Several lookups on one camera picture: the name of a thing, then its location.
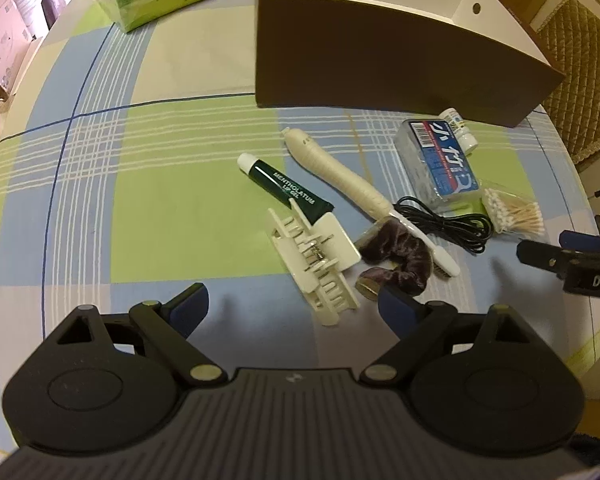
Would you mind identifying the bag of cotton swabs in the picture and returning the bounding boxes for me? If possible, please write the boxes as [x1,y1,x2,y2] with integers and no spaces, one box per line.
[480,187,546,235]

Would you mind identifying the small white bottle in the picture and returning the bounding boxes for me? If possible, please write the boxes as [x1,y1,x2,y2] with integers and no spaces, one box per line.
[440,107,480,156]

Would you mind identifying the cream plastic hair clip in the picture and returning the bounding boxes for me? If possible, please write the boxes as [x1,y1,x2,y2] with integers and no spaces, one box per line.
[265,199,363,329]

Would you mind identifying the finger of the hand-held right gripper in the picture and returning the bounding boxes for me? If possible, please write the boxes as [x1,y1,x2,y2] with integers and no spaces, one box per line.
[517,239,573,270]
[559,230,600,253]

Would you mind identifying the dark green lip gel tube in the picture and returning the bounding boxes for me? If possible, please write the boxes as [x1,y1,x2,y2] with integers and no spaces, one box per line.
[236,154,335,222]

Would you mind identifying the brown cardboard box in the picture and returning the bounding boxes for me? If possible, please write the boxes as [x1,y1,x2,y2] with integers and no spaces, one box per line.
[255,0,567,129]

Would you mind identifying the white cardboard carton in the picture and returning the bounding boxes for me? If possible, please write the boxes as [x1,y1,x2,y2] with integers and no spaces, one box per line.
[0,0,37,102]

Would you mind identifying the dark brown velvet scrunchie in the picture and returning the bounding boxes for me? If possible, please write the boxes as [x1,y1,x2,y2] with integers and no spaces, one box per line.
[355,215,437,297]

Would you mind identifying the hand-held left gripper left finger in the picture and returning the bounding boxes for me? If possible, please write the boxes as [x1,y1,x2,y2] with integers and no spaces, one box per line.
[45,282,228,389]

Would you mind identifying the black cable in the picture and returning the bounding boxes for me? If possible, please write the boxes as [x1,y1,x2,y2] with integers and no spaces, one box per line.
[394,195,496,255]

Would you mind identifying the quilted tan chair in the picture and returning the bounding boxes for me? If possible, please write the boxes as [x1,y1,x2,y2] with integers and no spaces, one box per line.
[532,0,600,166]

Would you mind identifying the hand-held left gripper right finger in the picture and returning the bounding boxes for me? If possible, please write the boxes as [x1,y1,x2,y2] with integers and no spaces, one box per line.
[361,286,541,390]

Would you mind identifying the clear plastic box blue label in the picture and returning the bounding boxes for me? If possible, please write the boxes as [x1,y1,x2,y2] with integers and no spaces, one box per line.
[392,119,483,211]

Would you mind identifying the cream electric toothbrush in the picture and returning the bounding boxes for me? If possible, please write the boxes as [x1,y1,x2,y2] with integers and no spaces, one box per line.
[282,127,462,279]

